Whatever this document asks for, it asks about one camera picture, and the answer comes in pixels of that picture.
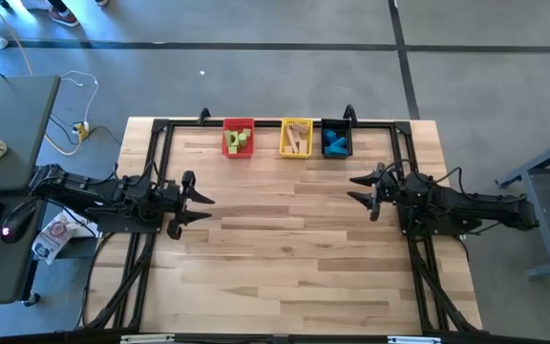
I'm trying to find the grey metal table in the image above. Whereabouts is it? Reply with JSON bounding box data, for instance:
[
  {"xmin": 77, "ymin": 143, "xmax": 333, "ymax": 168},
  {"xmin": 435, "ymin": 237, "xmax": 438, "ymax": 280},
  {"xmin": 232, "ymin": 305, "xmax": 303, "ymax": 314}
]
[{"xmin": 494, "ymin": 131, "xmax": 550, "ymax": 279}]

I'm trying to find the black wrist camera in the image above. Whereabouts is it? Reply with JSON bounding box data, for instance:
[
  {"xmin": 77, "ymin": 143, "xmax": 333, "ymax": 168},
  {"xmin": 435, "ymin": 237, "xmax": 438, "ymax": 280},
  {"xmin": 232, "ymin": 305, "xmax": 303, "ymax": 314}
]
[
  {"xmin": 129, "ymin": 181, "xmax": 157, "ymax": 206},
  {"xmin": 406, "ymin": 171, "xmax": 434, "ymax": 197}
]

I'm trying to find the white cable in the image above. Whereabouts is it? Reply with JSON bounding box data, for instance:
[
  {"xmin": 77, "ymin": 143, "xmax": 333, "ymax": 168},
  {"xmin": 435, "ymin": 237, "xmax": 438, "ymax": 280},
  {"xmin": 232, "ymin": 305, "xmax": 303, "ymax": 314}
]
[{"xmin": 59, "ymin": 70, "xmax": 100, "ymax": 126}]

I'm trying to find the white printed snack bag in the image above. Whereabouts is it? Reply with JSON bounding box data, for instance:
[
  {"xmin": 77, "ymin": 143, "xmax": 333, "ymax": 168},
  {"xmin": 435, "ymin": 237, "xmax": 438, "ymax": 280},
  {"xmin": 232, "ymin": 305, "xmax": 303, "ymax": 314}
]
[{"xmin": 31, "ymin": 212, "xmax": 80, "ymax": 265}]

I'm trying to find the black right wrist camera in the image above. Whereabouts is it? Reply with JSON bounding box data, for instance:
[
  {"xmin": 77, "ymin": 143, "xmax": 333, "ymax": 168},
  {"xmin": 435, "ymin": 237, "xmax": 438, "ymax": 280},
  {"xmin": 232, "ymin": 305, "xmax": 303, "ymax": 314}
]
[{"xmin": 406, "ymin": 171, "xmax": 434, "ymax": 197}]

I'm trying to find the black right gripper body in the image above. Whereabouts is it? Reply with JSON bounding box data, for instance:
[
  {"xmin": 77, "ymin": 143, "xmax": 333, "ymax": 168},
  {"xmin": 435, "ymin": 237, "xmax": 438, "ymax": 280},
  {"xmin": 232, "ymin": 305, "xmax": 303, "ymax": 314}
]
[{"xmin": 370, "ymin": 162, "xmax": 403, "ymax": 222}]

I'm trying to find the silver metal bracket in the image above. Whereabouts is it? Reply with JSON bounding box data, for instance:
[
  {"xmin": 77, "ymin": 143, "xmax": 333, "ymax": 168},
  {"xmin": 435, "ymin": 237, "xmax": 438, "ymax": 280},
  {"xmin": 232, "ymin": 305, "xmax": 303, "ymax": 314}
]
[
  {"xmin": 387, "ymin": 335, "xmax": 443, "ymax": 344},
  {"xmin": 120, "ymin": 333, "xmax": 176, "ymax": 344}
]

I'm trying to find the white cardboard box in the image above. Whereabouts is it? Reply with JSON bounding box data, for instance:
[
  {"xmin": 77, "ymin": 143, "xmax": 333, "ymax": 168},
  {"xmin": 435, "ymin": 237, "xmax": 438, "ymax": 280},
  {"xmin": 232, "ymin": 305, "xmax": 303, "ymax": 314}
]
[{"xmin": 62, "ymin": 209, "xmax": 109, "ymax": 239}]

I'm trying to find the red plastic basket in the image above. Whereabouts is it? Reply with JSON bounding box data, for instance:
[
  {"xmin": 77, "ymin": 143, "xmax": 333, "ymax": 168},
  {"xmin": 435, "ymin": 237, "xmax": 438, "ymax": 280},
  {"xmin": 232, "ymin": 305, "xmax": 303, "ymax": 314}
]
[{"xmin": 222, "ymin": 118, "xmax": 256, "ymax": 160}]

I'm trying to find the black computer mouse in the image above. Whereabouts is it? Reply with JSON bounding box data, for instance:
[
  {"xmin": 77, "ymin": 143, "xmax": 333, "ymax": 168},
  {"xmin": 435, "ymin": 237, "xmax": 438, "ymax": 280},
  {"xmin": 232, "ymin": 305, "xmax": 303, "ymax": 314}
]
[{"xmin": 0, "ymin": 203, "xmax": 37, "ymax": 244}]

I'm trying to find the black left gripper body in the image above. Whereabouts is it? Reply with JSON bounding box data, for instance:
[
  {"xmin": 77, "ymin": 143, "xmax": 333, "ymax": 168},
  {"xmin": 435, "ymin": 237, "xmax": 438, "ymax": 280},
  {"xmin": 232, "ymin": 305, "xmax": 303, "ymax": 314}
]
[{"xmin": 162, "ymin": 170, "xmax": 197, "ymax": 240}]

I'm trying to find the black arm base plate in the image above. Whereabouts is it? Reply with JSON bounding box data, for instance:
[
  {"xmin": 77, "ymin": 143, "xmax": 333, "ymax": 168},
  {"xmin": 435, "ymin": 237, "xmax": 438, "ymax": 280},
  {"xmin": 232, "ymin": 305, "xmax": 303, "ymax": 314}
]
[
  {"xmin": 396, "ymin": 209, "xmax": 470, "ymax": 239},
  {"xmin": 86, "ymin": 204, "xmax": 164, "ymax": 234}
]

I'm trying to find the yellow hanging cable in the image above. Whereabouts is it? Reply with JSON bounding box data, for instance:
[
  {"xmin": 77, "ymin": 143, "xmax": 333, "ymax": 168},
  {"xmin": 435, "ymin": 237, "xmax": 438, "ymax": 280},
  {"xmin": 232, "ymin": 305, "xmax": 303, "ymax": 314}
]
[{"xmin": 0, "ymin": 0, "xmax": 35, "ymax": 77}]

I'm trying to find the black metal table frame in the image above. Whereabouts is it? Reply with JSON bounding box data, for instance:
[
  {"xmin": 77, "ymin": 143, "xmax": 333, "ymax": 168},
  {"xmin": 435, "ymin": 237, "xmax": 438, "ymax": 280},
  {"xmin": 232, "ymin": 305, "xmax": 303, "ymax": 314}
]
[{"xmin": 76, "ymin": 107, "xmax": 484, "ymax": 335}]

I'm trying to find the person's red shoe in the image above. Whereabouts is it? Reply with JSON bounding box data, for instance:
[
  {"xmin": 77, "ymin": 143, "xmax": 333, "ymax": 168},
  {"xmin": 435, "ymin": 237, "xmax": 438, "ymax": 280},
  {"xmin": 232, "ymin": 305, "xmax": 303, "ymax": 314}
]
[{"xmin": 47, "ymin": 5, "xmax": 81, "ymax": 29}]

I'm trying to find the yellow plastic basket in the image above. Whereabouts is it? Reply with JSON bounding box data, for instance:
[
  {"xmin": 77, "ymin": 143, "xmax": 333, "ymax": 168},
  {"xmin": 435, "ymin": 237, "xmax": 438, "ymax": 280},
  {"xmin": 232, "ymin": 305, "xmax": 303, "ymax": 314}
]
[{"xmin": 279, "ymin": 118, "xmax": 314, "ymax": 160}]

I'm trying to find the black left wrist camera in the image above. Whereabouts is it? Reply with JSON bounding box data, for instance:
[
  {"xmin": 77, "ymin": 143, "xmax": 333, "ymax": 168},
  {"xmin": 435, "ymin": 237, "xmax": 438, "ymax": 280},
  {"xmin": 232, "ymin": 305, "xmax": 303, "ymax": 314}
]
[{"xmin": 129, "ymin": 181, "xmax": 157, "ymax": 206}]

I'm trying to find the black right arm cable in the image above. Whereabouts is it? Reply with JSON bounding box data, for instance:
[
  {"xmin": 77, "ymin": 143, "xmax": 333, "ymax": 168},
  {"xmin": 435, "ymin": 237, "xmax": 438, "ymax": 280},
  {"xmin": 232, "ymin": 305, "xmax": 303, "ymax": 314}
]
[{"xmin": 384, "ymin": 160, "xmax": 465, "ymax": 195}]

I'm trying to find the black plastic basket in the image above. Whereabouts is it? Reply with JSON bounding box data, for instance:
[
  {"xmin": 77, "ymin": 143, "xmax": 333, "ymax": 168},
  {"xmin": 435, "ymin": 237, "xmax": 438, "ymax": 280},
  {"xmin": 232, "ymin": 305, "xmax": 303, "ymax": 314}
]
[{"xmin": 320, "ymin": 118, "xmax": 353, "ymax": 160}]

